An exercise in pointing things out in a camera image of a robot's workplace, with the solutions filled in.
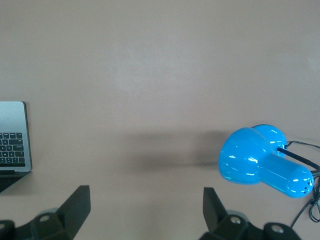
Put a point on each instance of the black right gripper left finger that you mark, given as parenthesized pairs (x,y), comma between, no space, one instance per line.
(67,217)

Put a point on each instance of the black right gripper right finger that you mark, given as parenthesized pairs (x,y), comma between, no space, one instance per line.
(220,222)

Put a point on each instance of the silver grey laptop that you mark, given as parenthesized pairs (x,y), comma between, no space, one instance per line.
(15,117)

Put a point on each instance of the blue desk lamp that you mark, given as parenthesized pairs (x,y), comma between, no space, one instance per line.
(245,155)

